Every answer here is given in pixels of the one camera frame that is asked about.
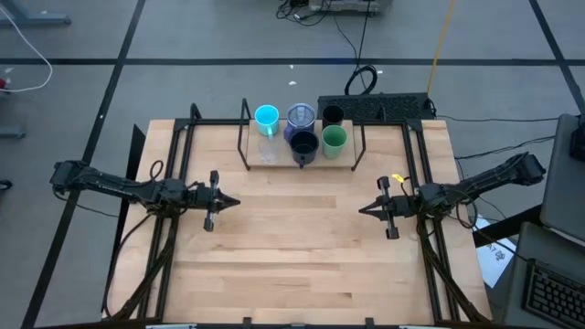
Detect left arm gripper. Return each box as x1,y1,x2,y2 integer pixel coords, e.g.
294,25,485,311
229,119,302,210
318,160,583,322
182,170,241,232

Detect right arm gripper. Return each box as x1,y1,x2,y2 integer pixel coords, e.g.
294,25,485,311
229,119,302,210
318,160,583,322
359,175,421,241

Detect clear glass cup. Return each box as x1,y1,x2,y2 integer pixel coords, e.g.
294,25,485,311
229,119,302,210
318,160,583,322
257,136,281,165

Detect green plastic cup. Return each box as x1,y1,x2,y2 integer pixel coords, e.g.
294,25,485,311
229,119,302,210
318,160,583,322
321,124,348,161

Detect cyan mug with handle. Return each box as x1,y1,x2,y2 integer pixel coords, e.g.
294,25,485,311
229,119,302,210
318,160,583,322
253,104,281,138

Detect black mug with handle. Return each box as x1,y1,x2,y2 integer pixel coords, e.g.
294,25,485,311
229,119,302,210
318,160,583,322
289,130,320,169

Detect tall black cup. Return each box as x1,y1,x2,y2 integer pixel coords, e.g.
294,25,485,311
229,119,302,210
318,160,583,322
321,104,346,132

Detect blue metallic mug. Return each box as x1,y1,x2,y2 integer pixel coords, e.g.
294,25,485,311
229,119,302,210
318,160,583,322
282,102,316,141

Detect wooden shelf with metal legs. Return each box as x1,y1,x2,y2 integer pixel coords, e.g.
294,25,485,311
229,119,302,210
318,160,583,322
236,98,367,173

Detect black computer case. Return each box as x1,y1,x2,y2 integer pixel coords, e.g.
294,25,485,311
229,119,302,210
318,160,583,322
317,92,435,122

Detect white paper sheet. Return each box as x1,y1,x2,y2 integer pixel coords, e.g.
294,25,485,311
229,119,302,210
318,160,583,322
470,214,517,289

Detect black bar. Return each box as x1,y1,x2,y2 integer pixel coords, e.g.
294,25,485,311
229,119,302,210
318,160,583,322
473,204,543,248

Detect grey desk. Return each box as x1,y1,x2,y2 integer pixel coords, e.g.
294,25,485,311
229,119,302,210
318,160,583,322
500,221,585,329

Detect grey flat panel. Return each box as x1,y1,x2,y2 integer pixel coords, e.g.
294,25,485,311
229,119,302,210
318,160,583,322
538,112,585,243

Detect black keyboard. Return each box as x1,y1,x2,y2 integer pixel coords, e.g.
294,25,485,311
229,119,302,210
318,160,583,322
523,260,585,329

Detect grey device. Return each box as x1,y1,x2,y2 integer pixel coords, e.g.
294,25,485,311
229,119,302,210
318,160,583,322
310,0,383,14

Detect black box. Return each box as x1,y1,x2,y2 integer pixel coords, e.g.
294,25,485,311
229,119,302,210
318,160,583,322
569,129,585,162

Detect black metal table frame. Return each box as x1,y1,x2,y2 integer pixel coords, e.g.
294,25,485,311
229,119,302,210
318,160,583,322
136,102,493,329

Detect black cable bundle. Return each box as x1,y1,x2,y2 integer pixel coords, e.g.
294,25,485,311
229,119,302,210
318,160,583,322
101,212,177,321
418,223,490,324

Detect coiled black cable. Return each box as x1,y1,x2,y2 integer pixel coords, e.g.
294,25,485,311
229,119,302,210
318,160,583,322
343,63,379,96

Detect thin black floor cable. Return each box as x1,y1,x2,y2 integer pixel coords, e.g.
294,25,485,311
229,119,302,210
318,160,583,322
436,113,558,124
454,135,557,161

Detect yellow floor cable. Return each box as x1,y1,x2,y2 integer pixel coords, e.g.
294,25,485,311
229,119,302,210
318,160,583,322
427,0,458,97

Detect tangled black cables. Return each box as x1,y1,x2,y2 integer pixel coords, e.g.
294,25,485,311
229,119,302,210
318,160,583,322
276,0,367,28

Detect white floor cable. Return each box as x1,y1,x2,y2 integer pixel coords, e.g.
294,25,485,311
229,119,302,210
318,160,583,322
0,4,54,94

